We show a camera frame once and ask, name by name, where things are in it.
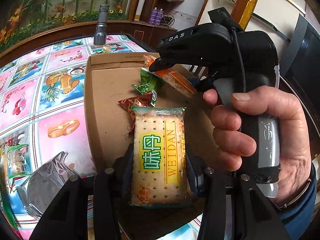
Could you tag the purple spray cans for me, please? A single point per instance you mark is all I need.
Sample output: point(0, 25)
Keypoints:
point(156, 17)

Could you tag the green Weidan cracker pack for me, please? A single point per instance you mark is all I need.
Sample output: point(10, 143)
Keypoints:
point(159, 170)

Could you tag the dark red snack packet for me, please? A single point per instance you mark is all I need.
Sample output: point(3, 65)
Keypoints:
point(127, 104)

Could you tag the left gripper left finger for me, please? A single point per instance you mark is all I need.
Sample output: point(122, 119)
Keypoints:
point(112, 192)

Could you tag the blue sleeve forearm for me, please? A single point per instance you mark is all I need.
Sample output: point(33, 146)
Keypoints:
point(297, 216)

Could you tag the flower garden mural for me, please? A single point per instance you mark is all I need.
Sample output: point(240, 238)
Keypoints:
point(21, 19)

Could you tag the cardboard box tray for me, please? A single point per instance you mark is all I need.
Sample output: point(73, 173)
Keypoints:
point(110, 78)

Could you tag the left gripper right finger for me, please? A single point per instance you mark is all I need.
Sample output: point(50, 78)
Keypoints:
point(212, 187)

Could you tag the person's right hand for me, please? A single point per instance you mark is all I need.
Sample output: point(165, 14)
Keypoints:
point(233, 146)

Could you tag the grey flashlight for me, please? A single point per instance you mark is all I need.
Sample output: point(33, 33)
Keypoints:
point(99, 37)

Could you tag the colourful printed tablecloth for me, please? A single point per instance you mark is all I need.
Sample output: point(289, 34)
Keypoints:
point(42, 110)

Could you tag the orange-edged cracker pack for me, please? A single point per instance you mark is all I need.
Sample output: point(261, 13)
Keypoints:
point(177, 81)

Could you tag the silver foil packet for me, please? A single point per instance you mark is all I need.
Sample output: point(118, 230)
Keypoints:
point(41, 187)

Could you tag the green snack packet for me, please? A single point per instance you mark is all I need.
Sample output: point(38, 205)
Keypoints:
point(149, 82)

